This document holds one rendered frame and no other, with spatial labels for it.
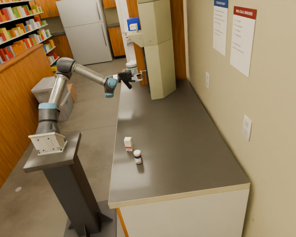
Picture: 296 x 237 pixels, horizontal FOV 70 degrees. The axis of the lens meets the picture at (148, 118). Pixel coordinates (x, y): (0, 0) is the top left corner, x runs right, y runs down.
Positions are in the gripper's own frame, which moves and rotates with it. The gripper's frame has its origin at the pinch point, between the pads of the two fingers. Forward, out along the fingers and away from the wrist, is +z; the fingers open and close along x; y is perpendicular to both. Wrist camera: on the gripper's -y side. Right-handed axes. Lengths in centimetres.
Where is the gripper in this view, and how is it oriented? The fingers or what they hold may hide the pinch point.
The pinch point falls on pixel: (141, 77)
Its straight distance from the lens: 189.0
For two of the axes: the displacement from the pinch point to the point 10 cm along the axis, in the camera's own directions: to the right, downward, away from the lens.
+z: 9.9, -1.5, -0.2
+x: -0.6, -5.2, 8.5
